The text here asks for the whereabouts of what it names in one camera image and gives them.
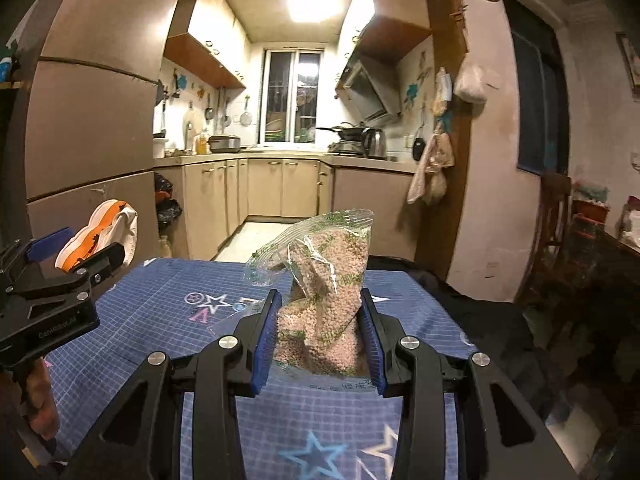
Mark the black wok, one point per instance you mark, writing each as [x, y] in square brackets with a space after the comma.
[347, 132]

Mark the small pale plastic bag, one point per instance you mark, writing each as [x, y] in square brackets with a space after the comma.
[442, 95]

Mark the flower wall sticker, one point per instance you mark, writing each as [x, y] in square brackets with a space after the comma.
[417, 85]

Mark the gas stove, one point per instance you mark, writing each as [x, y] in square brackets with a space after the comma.
[347, 148]

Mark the wall socket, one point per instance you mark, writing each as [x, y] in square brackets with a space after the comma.
[494, 269]

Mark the dark window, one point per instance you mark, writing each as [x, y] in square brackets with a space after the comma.
[537, 90]

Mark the dark wooden table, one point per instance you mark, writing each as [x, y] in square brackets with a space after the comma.
[605, 280]

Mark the framed picture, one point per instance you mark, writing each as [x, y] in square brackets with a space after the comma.
[631, 65]

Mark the black plastic bag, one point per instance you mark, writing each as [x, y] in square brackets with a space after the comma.
[167, 207]

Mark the wall cabinet above hood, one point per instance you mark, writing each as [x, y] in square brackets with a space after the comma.
[390, 25]

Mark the beige kitchen base cabinets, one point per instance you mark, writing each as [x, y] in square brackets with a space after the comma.
[280, 190]

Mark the person's left hand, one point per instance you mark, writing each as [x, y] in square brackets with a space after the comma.
[42, 400]

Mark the wooden chair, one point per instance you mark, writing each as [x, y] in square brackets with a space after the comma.
[547, 240]

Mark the kitchen window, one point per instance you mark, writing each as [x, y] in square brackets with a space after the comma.
[290, 95]

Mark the steel range hood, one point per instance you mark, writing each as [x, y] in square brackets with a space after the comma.
[370, 90]

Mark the beige cloth bags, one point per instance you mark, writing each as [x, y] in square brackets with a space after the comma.
[432, 170]

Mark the clear bag of pellets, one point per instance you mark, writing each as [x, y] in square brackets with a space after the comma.
[325, 290]

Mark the blue checked tablecloth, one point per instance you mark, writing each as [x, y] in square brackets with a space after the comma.
[150, 360]

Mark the steel kettle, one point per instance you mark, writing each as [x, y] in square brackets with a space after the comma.
[374, 144]

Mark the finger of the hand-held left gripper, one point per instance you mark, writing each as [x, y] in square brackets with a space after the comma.
[102, 262]
[47, 244]

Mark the yellow oil bottle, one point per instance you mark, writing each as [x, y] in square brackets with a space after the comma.
[202, 144]

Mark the white plastic bag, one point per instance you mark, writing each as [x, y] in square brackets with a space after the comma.
[470, 82]

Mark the hanging black pan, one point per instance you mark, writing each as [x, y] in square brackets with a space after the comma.
[418, 150]

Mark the hanging ladle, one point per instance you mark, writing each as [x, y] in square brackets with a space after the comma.
[210, 112]

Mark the orange and white cloth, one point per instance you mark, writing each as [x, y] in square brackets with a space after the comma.
[110, 225]

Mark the grey refrigerator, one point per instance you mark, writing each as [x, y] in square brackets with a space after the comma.
[90, 125]

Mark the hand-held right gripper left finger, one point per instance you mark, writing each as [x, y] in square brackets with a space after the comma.
[265, 340]

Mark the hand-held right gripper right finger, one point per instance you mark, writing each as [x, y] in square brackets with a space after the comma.
[372, 345]

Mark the hanging round strainer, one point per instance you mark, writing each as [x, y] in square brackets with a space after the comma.
[246, 117]

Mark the steel cooking pot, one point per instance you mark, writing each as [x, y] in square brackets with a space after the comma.
[225, 144]

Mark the black cloth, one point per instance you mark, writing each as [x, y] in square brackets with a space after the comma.
[500, 330]

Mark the wall cabinet above sink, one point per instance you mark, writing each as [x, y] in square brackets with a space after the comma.
[205, 45]

